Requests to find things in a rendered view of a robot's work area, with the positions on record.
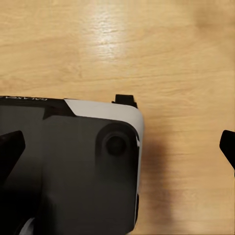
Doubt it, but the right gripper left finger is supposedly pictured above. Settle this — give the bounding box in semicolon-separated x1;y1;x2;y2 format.
0;130;25;189

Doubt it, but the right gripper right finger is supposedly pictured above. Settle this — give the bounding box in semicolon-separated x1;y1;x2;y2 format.
219;130;235;169

